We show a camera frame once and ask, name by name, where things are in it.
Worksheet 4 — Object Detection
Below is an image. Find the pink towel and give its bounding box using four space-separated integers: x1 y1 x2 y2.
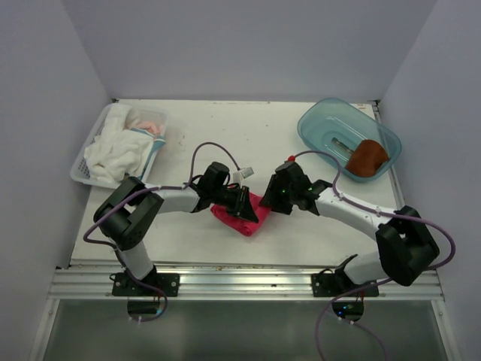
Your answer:
210 192 272 238

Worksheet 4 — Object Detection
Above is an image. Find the purple cable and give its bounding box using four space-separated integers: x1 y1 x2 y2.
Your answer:
287 150 458 361
82 141 244 323

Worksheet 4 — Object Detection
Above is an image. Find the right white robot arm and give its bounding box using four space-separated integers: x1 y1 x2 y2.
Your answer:
260 161 440 296

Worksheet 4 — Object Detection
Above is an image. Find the blue and peach towel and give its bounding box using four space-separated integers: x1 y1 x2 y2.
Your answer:
119 122 166 179

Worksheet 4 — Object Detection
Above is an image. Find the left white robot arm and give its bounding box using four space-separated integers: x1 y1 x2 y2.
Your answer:
93 162 259 296

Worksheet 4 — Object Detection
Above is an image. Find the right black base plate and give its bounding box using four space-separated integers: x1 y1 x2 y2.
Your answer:
310 268 380 297

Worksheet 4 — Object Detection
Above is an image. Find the white plastic basket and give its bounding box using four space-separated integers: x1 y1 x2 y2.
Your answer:
71 103 169 188

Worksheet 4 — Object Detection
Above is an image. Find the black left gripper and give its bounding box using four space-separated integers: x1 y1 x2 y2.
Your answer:
211 184 258 222

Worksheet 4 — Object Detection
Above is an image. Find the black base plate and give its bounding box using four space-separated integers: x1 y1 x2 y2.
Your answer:
310 268 380 297
109 272 180 297

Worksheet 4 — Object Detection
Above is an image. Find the aluminium mounting rail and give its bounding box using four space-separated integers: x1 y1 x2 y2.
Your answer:
47 261 444 301

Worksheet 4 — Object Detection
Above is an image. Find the white towel in basket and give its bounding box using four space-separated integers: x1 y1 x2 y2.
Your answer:
84 103 148 183

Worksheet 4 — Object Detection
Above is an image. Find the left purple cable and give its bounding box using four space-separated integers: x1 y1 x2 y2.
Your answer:
82 141 244 323

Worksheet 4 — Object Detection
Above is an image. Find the blue transparent plastic tub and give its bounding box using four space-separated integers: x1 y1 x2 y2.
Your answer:
297 98 402 183

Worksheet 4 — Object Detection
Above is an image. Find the brown towel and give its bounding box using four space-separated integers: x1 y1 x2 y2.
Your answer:
345 140 389 177

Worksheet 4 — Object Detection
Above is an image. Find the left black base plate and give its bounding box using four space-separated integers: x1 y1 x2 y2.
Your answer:
109 272 180 297

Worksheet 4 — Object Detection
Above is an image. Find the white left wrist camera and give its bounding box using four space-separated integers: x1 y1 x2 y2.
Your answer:
231 167 254 185

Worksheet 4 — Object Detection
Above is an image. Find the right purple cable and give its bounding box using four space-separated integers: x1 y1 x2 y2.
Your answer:
287 150 458 361

